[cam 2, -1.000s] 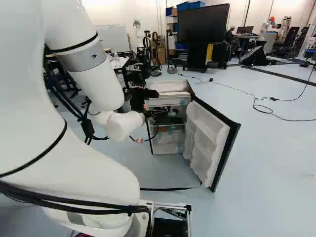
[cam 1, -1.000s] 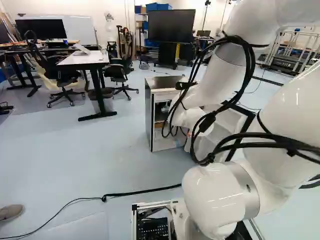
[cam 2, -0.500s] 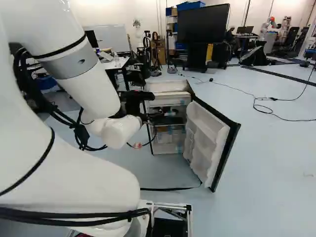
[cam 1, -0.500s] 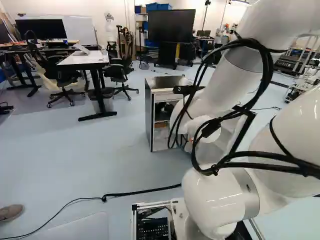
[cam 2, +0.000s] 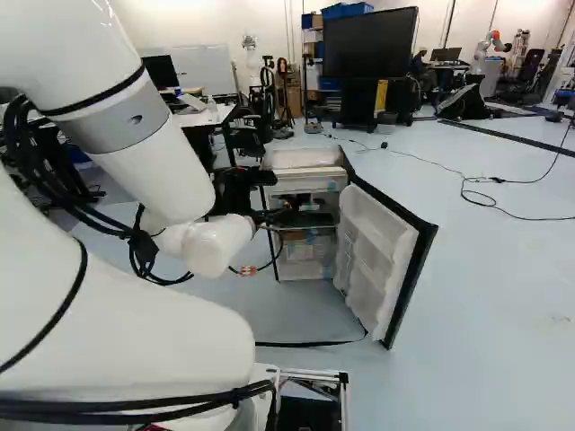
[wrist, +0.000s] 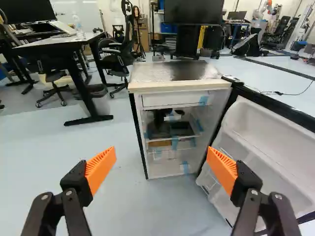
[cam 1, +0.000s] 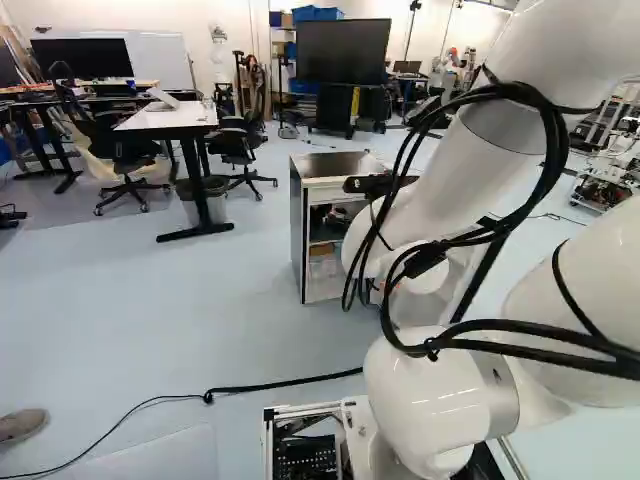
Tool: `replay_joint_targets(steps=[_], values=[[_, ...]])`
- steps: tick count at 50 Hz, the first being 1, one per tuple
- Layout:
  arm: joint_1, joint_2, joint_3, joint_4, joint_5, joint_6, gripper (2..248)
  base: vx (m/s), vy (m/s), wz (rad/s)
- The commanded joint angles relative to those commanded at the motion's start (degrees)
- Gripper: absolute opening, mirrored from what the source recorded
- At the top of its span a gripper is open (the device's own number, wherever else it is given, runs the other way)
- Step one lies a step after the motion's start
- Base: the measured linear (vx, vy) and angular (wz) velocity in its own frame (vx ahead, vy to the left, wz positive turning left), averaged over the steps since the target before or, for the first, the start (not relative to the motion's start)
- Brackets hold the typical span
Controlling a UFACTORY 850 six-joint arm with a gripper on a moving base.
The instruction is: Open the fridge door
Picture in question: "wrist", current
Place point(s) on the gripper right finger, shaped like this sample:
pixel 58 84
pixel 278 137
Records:
pixel 225 169

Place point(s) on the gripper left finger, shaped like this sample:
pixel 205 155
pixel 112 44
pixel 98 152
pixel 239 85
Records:
pixel 99 169

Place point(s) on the white fridge door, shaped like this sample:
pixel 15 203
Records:
pixel 265 137

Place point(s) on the small white fridge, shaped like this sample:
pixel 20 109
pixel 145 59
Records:
pixel 172 73

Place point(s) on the black office chair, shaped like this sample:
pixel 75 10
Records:
pixel 55 78
pixel 118 54

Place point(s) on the black desk with grey top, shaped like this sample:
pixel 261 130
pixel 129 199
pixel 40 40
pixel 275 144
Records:
pixel 73 46

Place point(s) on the clear water bottle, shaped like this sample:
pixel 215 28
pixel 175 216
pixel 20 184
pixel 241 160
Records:
pixel 78 24

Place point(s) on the silver laptop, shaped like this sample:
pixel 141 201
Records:
pixel 62 26

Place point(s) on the black screen on stand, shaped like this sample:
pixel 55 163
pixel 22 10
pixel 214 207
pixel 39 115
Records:
pixel 192 14

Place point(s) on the black monitor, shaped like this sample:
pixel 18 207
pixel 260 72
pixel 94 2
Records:
pixel 27 9

